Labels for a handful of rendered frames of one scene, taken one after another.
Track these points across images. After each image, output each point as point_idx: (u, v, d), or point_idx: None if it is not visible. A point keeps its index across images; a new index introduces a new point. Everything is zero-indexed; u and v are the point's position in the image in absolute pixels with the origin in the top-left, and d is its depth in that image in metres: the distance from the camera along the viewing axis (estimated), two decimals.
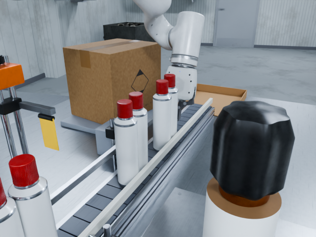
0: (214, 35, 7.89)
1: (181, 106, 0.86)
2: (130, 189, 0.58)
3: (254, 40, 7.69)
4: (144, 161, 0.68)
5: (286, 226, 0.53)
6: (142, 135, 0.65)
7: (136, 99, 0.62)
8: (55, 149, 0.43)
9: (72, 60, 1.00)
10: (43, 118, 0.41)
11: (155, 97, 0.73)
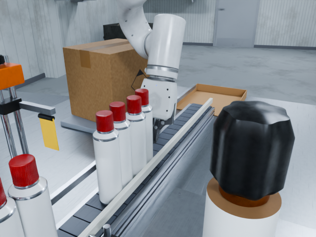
0: (214, 35, 7.89)
1: (158, 126, 0.72)
2: (130, 189, 0.58)
3: (254, 40, 7.69)
4: (125, 177, 0.61)
5: (286, 226, 0.53)
6: (122, 150, 0.59)
7: (115, 111, 0.56)
8: (55, 149, 0.43)
9: (72, 60, 1.00)
10: (43, 118, 0.41)
11: (127, 117, 0.61)
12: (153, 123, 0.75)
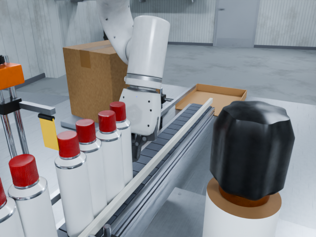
0: (214, 35, 7.89)
1: (139, 142, 0.64)
2: (130, 189, 0.58)
3: (254, 40, 7.69)
4: (96, 206, 0.53)
5: (286, 226, 0.53)
6: (90, 176, 0.50)
7: (81, 130, 0.47)
8: (55, 149, 0.43)
9: (72, 60, 1.00)
10: (43, 118, 0.41)
11: (100, 137, 0.52)
12: (134, 138, 0.67)
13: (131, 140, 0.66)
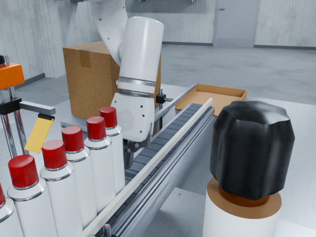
0: (214, 35, 7.89)
1: (132, 149, 0.61)
2: (130, 189, 0.58)
3: (254, 40, 7.69)
4: (84, 217, 0.50)
5: (286, 226, 0.53)
6: (78, 186, 0.47)
7: (67, 138, 0.45)
8: (35, 152, 0.40)
9: (72, 60, 1.00)
10: (43, 116, 0.41)
11: (89, 145, 0.49)
12: (127, 145, 0.64)
13: (124, 146, 0.63)
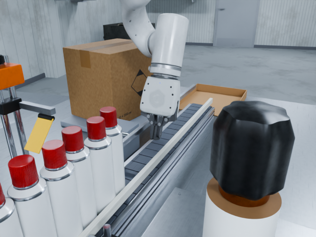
0: (214, 35, 7.89)
1: (161, 122, 0.74)
2: (130, 189, 0.58)
3: (254, 40, 7.69)
4: (84, 217, 0.50)
5: (286, 226, 0.53)
6: (78, 186, 0.47)
7: (67, 138, 0.45)
8: (35, 152, 0.40)
9: (72, 60, 1.00)
10: (43, 116, 0.41)
11: (89, 145, 0.49)
12: (156, 120, 0.77)
13: (154, 122, 0.76)
